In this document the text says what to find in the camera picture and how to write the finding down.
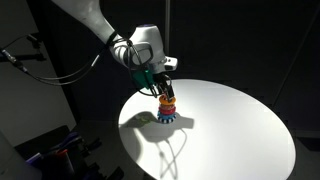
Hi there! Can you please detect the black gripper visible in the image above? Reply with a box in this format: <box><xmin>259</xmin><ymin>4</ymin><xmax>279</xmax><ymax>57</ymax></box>
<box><xmin>150</xmin><ymin>71</ymin><xmax>175</xmax><ymax>100</ymax></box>

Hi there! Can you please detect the vertical metal pole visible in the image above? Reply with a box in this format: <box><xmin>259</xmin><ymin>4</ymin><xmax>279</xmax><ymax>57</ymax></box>
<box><xmin>164</xmin><ymin>0</ymin><xmax>171</xmax><ymax>81</ymax></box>

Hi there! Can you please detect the white rounded machine base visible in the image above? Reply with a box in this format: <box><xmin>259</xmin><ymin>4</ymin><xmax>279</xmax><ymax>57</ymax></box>
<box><xmin>0</xmin><ymin>132</ymin><xmax>43</xmax><ymax>180</ymax></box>

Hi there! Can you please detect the yellow dimpled ring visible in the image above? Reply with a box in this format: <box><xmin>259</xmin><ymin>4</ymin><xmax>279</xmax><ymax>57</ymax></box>
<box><xmin>158</xmin><ymin>94</ymin><xmax>177</xmax><ymax>107</ymax></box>

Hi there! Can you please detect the clear plastic ring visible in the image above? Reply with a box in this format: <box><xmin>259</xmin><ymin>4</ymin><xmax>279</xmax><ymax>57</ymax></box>
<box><xmin>159</xmin><ymin>103</ymin><xmax>176</xmax><ymax>110</ymax></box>

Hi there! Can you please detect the red ribbed ring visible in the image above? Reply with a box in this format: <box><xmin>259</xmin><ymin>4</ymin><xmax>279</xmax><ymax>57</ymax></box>
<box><xmin>157</xmin><ymin>105</ymin><xmax>177</xmax><ymax>116</ymax></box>

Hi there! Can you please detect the blue ring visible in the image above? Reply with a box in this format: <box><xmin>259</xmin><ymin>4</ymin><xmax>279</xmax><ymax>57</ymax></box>
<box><xmin>157</xmin><ymin>111</ymin><xmax>177</xmax><ymax>121</ymax></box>

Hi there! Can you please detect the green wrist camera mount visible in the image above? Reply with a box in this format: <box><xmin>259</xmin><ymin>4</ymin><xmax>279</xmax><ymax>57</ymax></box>
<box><xmin>131</xmin><ymin>68</ymin><xmax>155</xmax><ymax>90</ymax></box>

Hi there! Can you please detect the large black white striped ring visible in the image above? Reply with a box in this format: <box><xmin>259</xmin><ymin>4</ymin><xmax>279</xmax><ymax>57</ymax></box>
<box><xmin>157</xmin><ymin>115</ymin><xmax>178</xmax><ymax>125</ymax></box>

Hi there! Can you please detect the purple tool handle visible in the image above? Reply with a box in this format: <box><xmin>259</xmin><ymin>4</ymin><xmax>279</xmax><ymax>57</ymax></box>
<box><xmin>60</xmin><ymin>132</ymin><xmax>80</xmax><ymax>148</ymax></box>

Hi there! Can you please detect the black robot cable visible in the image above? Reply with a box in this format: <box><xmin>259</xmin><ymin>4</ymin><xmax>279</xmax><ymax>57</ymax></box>
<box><xmin>0</xmin><ymin>31</ymin><xmax>161</xmax><ymax>98</ymax></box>

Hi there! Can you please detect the orange tool handle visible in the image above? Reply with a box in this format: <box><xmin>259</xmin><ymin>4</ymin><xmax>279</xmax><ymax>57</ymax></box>
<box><xmin>55</xmin><ymin>148</ymin><xmax>70</xmax><ymax>157</ymax></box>

